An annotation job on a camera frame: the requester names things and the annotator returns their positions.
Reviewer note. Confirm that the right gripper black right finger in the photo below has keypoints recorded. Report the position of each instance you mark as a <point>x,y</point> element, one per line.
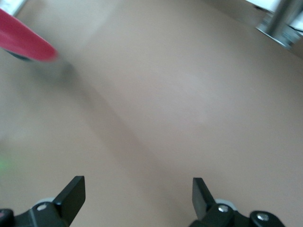
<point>203,203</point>

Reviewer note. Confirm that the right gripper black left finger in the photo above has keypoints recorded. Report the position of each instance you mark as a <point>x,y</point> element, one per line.
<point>68,201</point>

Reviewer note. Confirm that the pink towel with grey edge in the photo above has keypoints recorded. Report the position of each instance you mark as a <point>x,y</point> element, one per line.
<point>23,40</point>

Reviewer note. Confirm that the grey metal post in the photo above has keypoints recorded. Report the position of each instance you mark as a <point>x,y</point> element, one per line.
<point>281,14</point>

